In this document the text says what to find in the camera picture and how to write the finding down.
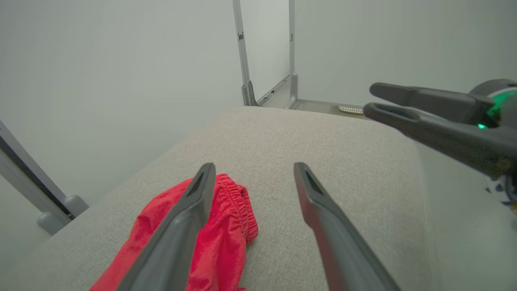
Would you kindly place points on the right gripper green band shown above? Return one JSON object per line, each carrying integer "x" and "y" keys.
{"x": 505, "y": 109}

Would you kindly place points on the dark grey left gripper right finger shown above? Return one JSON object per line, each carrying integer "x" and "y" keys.
{"x": 343, "y": 258}

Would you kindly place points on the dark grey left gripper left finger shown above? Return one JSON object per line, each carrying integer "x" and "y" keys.
{"x": 173, "y": 250}

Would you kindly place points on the red shorts white trim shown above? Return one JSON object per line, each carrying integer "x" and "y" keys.
{"x": 226, "y": 226}

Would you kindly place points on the white perforated strip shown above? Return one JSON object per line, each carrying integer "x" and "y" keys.
{"x": 350, "y": 109}

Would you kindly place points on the grey rounded partition foot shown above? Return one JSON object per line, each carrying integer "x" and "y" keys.
{"x": 76, "y": 205}
{"x": 52, "y": 224}

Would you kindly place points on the grey metal partition stand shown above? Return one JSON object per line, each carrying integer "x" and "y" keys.
{"x": 291, "y": 52}
{"x": 242, "y": 48}

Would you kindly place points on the white partition panel grey frame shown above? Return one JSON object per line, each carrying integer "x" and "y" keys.
{"x": 383, "y": 48}
{"x": 121, "y": 81}
{"x": 266, "y": 40}
{"x": 24, "y": 190}

